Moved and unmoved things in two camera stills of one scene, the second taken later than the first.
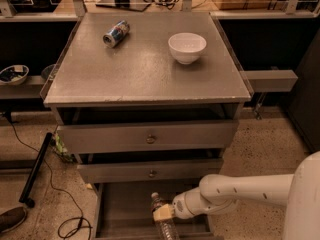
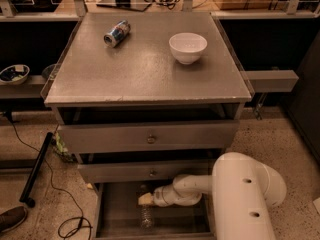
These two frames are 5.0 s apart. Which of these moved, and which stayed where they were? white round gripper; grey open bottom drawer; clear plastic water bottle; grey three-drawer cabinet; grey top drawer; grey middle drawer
Moved: white round gripper; clear plastic water bottle
Stayed: grey three-drawer cabinet; grey top drawer; grey middle drawer; grey open bottom drawer
